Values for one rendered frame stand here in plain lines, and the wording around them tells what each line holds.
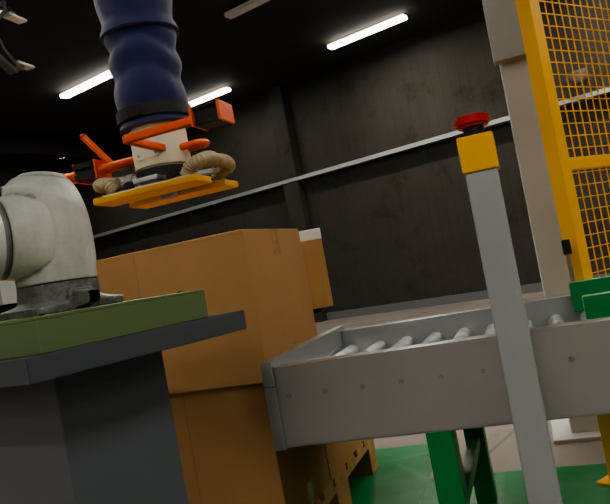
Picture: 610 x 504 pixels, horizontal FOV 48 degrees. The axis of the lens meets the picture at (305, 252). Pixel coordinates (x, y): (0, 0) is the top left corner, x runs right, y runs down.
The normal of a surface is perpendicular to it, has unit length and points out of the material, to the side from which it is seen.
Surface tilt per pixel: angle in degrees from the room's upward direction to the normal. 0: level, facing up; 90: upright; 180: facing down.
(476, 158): 90
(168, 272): 90
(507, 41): 90
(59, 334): 90
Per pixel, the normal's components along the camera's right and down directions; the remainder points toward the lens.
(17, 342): -0.57, 0.07
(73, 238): 0.79, -0.13
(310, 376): -0.30, 0.02
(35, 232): 0.62, -0.11
